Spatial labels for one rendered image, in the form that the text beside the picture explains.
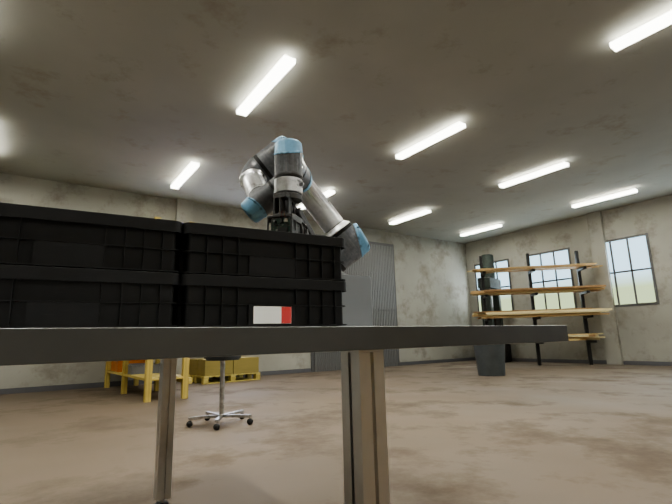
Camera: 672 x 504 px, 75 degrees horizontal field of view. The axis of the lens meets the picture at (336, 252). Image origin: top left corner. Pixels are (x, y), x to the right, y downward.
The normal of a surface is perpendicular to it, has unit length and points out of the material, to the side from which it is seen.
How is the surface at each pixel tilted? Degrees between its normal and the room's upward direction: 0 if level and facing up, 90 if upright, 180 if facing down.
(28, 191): 90
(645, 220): 90
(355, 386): 90
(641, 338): 90
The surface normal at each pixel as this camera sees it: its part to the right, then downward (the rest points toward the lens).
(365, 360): 0.56, -0.18
